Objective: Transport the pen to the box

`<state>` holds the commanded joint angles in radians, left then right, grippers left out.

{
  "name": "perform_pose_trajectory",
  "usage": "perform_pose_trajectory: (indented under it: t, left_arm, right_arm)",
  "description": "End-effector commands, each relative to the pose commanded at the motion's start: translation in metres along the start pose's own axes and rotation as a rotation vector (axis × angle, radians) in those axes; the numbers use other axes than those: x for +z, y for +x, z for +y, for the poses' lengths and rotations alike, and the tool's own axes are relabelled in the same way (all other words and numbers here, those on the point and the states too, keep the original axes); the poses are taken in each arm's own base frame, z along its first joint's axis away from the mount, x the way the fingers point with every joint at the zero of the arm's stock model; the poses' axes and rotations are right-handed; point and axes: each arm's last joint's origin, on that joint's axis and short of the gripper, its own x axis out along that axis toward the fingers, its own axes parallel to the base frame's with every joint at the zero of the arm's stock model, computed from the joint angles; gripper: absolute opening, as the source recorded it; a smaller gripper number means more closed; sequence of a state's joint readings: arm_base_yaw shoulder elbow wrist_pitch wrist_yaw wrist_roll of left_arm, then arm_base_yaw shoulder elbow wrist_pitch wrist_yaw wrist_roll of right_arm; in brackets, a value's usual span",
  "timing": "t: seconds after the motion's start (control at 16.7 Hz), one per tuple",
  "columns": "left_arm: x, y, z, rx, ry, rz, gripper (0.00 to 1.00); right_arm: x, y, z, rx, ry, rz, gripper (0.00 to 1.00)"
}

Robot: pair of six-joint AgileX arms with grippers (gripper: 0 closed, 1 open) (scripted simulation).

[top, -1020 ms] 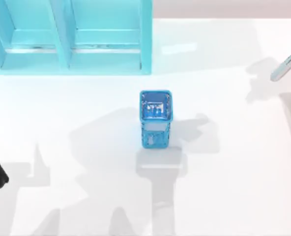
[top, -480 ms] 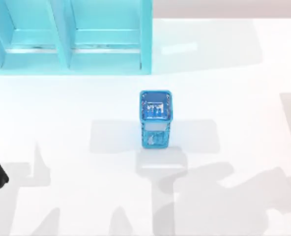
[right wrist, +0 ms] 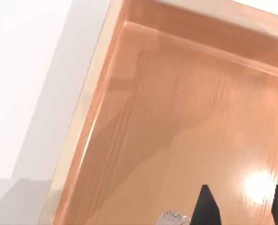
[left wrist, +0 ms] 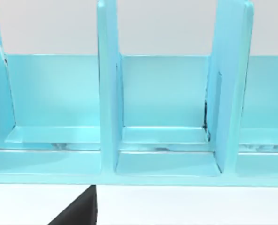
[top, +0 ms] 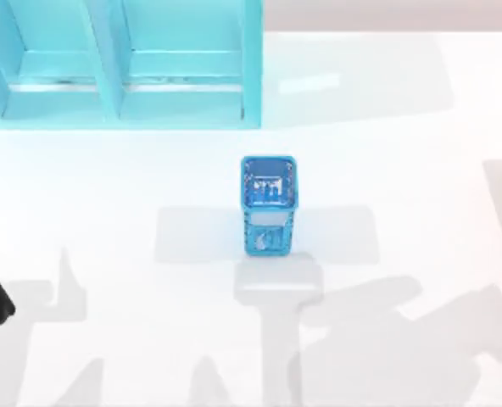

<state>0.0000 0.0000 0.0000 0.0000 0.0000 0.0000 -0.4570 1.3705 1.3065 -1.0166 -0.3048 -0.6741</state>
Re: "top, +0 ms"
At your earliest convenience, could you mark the light blue rack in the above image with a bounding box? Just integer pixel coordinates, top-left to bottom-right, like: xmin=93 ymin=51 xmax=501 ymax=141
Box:
xmin=0 ymin=0 xmax=264 ymax=131

